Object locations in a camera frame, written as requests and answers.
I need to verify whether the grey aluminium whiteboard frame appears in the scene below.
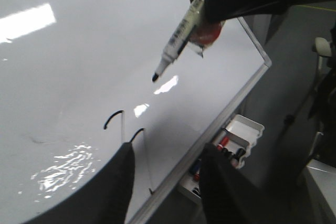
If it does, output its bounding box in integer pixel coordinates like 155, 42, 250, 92
127, 18, 270, 223

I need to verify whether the white marker tray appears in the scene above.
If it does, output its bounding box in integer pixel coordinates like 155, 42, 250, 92
177, 114, 265, 205

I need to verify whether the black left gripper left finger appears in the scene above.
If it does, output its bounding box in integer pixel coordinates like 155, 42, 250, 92
27, 142, 135, 223

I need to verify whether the white black whiteboard marker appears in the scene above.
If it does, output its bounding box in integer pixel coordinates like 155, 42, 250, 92
152, 0, 205, 82

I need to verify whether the black marker in tray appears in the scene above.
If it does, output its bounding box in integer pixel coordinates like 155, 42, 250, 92
222, 148, 246, 162

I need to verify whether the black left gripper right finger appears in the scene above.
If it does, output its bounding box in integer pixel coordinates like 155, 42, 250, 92
199, 143, 297, 223

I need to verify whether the red marker in tray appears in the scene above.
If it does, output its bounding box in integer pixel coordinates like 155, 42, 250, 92
217, 136, 229, 151

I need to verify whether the red magnet taped to marker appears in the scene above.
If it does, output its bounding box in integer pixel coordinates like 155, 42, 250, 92
188, 20, 225, 58

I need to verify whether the white whiteboard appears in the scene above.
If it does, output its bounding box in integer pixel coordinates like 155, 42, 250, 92
0, 0, 266, 224

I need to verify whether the blue marker in tray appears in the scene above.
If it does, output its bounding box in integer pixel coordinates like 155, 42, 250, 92
189, 160, 201, 176

